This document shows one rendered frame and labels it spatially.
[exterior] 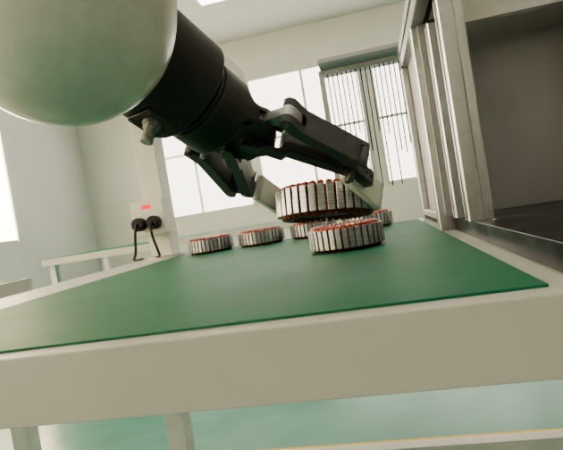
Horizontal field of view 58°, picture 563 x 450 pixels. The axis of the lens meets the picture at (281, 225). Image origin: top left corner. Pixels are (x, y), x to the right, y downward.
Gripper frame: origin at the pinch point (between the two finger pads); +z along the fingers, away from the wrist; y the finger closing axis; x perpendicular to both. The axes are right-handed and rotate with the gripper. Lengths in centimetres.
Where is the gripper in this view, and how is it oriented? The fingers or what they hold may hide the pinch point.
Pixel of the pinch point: (324, 197)
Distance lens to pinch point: 56.9
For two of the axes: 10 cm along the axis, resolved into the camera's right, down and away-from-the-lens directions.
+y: 7.7, -1.1, -6.3
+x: 1.7, -9.1, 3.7
